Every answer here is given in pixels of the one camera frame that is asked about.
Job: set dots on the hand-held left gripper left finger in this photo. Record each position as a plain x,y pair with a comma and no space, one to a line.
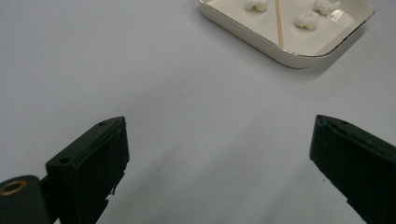
90,168

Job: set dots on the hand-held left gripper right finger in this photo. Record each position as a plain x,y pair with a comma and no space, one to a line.
358,168

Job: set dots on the white rectangular tray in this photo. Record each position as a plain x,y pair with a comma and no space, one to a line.
311,43

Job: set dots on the white lumpy food piece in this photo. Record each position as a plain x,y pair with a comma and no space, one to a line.
325,6
256,5
307,20

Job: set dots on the thin wooden skewer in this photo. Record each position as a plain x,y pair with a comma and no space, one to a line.
279,21

